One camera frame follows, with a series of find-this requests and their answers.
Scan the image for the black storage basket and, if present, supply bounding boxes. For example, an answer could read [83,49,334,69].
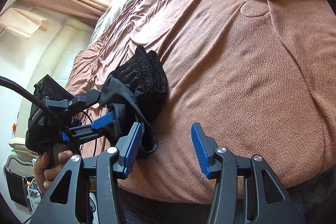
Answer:
[3,156,34,206]

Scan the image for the black braided cable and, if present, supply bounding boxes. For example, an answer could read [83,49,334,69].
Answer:
[0,76,79,156]

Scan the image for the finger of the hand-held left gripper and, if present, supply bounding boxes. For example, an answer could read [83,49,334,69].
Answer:
[71,90,101,112]
[71,112,116,140]

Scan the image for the cream hanging cloth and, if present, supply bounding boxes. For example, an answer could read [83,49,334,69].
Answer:
[0,7,50,39]

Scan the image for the white bed sheet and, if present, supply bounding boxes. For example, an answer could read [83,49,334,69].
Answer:
[91,0,158,38]

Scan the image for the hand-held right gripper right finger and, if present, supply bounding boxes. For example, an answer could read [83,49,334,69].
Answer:
[191,123,305,224]

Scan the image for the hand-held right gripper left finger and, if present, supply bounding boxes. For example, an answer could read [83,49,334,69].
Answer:
[31,122,143,224]

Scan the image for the black pants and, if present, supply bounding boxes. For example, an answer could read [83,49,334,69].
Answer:
[98,45,168,160]

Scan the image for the person's left hand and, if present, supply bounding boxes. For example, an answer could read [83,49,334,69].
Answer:
[33,149,74,194]

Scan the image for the brown blanket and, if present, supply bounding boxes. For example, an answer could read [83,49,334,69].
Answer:
[64,0,336,197]

